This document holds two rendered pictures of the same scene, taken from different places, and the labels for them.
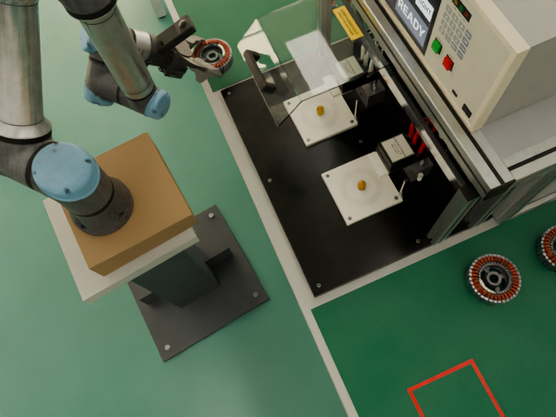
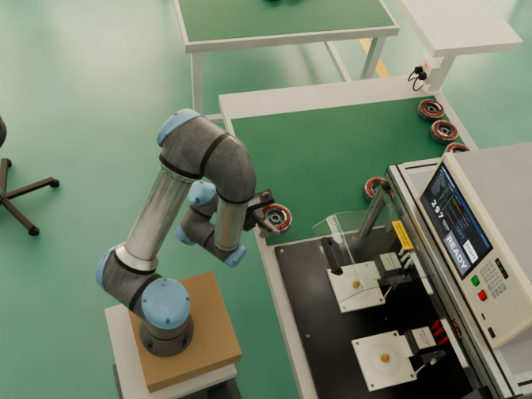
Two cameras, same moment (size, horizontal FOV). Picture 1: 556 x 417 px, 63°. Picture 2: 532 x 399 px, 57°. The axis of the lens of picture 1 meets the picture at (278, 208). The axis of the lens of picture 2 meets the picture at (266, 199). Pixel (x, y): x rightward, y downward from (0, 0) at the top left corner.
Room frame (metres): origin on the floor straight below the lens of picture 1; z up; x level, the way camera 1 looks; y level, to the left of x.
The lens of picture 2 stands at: (0.01, 0.30, 2.19)
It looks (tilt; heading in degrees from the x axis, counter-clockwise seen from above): 54 degrees down; 348
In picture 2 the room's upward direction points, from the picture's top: 9 degrees clockwise
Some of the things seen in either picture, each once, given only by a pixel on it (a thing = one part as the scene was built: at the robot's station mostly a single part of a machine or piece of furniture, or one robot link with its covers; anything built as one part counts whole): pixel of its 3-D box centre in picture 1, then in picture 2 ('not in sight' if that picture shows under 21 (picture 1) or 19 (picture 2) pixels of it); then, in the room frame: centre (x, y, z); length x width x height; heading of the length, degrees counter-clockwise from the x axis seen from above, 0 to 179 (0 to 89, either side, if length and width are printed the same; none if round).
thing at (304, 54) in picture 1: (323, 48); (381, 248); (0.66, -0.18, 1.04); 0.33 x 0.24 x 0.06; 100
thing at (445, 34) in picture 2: not in sight; (433, 63); (1.54, -0.61, 0.98); 0.37 x 0.35 x 0.46; 10
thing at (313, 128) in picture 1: (320, 113); (355, 286); (0.66, -0.17, 0.78); 0.15 x 0.15 x 0.01; 10
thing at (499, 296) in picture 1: (492, 279); not in sight; (0.13, -0.44, 0.77); 0.11 x 0.11 x 0.04
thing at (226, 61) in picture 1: (213, 57); (275, 219); (0.90, 0.07, 0.82); 0.11 x 0.11 x 0.04
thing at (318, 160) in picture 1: (344, 150); (371, 322); (0.55, -0.21, 0.76); 0.64 x 0.47 x 0.02; 10
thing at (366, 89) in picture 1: (369, 88); (397, 275); (0.69, -0.32, 0.80); 0.08 x 0.05 x 0.06; 10
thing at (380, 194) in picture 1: (361, 187); (383, 359); (0.43, -0.21, 0.78); 0.15 x 0.15 x 0.01; 10
